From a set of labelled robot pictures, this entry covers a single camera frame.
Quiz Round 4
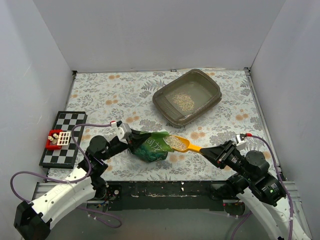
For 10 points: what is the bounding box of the green litter bag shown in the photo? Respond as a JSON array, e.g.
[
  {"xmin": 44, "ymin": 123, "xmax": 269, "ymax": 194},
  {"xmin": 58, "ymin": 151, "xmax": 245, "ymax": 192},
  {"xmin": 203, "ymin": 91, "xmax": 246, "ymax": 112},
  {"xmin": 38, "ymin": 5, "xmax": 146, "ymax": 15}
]
[{"xmin": 131, "ymin": 131, "xmax": 174, "ymax": 163}]

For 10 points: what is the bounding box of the yellow plastic scoop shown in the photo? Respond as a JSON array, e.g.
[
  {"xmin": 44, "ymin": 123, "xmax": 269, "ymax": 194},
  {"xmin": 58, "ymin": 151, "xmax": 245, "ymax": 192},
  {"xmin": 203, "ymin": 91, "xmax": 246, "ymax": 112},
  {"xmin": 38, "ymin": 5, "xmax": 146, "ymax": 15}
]
[{"xmin": 163, "ymin": 135, "xmax": 202, "ymax": 153}]

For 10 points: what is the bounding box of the grey litter box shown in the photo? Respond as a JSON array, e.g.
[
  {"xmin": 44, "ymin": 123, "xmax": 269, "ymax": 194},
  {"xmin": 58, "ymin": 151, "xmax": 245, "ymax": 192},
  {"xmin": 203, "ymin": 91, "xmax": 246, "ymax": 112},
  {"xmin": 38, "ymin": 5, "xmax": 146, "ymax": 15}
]
[{"xmin": 152, "ymin": 69, "xmax": 222, "ymax": 128}]

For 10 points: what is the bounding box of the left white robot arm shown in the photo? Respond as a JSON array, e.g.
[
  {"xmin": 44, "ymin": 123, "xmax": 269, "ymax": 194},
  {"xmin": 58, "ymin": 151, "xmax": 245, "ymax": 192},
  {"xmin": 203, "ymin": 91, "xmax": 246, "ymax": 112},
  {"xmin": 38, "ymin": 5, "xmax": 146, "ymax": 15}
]
[{"xmin": 13, "ymin": 127, "xmax": 151, "ymax": 240}]

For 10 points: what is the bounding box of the pile of litter grains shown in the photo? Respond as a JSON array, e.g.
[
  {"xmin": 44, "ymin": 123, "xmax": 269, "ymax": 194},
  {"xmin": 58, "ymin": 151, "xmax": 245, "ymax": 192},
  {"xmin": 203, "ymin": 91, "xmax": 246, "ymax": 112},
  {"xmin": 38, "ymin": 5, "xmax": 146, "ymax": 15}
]
[{"xmin": 172, "ymin": 93, "xmax": 195, "ymax": 112}]

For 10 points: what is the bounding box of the black white checkerboard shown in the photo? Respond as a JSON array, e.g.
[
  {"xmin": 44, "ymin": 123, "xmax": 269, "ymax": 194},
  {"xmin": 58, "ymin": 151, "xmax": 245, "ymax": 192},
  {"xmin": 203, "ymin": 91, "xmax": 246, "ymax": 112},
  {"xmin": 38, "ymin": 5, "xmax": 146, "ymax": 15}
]
[{"xmin": 39, "ymin": 111, "xmax": 87, "ymax": 169}]

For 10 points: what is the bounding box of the red tray with pieces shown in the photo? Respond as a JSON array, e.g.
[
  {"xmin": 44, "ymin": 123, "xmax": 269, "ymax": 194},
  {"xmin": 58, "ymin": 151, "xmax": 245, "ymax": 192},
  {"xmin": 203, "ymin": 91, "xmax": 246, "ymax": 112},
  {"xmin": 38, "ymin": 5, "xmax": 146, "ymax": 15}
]
[{"xmin": 45, "ymin": 129, "xmax": 71, "ymax": 151}]

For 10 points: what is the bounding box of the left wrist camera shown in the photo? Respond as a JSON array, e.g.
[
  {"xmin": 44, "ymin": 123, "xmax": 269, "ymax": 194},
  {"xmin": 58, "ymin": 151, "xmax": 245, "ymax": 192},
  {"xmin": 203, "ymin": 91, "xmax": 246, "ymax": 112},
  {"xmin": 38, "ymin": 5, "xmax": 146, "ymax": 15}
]
[{"xmin": 110, "ymin": 121, "xmax": 132, "ymax": 144}]

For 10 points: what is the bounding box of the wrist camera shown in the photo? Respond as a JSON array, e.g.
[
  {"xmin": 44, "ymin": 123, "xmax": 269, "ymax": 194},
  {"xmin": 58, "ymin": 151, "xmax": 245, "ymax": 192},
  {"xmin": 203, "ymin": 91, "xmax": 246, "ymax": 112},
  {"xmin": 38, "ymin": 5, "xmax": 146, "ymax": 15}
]
[
  {"xmin": 235, "ymin": 133, "xmax": 247, "ymax": 151},
  {"xmin": 110, "ymin": 121, "xmax": 132, "ymax": 144}
]

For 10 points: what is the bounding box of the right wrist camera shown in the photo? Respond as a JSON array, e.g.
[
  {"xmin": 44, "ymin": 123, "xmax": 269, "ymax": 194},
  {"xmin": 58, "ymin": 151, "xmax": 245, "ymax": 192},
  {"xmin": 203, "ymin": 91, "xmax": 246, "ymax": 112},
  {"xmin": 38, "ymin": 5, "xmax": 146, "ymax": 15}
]
[{"xmin": 235, "ymin": 133, "xmax": 247, "ymax": 151}]

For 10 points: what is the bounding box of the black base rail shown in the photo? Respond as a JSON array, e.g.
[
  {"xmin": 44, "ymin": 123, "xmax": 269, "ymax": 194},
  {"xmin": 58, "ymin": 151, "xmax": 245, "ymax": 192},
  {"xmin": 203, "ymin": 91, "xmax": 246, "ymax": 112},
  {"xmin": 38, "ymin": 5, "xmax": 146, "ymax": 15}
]
[{"xmin": 102, "ymin": 180, "xmax": 239, "ymax": 211}]

